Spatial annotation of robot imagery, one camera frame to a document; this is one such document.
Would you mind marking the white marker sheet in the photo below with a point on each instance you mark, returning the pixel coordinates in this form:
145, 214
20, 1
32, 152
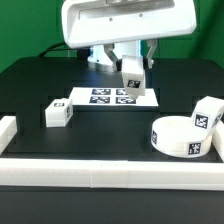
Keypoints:
111, 97

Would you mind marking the white left fence bar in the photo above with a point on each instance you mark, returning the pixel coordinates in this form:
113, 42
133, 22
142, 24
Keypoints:
8, 129

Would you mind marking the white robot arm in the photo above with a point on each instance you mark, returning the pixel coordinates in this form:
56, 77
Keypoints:
99, 60

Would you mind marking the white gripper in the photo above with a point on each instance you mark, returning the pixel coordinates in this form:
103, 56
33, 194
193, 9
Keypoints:
99, 22

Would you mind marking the white front fence bar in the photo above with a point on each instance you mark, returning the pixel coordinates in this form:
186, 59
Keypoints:
111, 174

